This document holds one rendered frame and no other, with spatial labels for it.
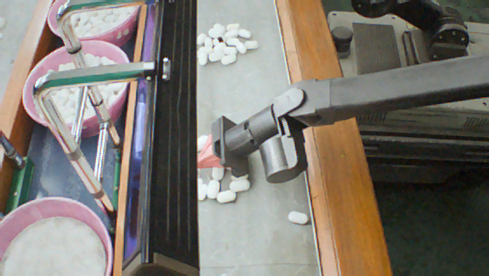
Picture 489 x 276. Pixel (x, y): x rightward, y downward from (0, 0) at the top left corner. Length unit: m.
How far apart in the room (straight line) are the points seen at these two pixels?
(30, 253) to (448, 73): 0.78
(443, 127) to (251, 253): 0.89
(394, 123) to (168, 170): 1.07
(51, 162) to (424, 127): 1.09
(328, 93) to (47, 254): 0.58
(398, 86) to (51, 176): 0.75
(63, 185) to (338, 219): 0.59
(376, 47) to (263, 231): 0.89
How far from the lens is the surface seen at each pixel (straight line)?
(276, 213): 0.83
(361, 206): 0.83
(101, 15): 1.28
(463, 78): 0.64
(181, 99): 0.55
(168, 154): 0.48
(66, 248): 0.89
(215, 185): 0.84
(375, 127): 1.45
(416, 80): 0.66
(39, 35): 1.27
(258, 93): 0.99
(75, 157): 0.69
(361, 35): 1.57
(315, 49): 1.06
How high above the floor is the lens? 1.49
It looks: 54 degrees down
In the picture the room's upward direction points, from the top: 4 degrees counter-clockwise
